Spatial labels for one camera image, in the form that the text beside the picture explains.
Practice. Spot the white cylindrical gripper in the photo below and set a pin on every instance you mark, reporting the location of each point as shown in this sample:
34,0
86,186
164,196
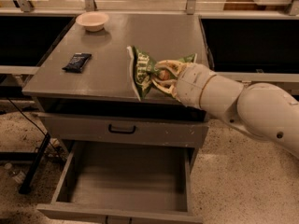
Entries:
192,84

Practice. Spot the open grey middle drawer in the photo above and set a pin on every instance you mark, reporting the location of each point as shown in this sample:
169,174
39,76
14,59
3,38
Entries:
107,183

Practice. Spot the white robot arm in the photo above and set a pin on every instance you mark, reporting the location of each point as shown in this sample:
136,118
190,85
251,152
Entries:
262,111

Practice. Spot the black table leg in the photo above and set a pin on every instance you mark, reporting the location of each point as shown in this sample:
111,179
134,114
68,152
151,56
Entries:
25,186

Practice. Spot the grey drawer cabinet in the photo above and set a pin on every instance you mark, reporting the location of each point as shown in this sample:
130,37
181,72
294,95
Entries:
104,87

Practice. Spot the wooden cabinet in background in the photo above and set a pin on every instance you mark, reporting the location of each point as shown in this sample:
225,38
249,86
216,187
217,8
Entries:
251,5

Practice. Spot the green jalapeno chip bag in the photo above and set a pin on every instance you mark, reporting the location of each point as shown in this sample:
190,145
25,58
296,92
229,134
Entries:
143,70

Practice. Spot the closed grey top drawer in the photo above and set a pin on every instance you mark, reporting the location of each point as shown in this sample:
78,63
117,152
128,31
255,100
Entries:
151,132

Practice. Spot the clear plastic bottle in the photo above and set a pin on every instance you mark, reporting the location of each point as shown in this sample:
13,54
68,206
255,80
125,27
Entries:
16,174

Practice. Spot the black drawer handle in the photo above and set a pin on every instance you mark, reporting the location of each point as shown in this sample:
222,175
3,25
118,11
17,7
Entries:
121,130

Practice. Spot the dark blue snack bag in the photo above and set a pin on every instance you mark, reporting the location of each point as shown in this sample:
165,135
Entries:
77,62

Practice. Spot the cream round bowl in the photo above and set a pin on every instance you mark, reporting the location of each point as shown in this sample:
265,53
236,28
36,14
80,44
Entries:
92,21

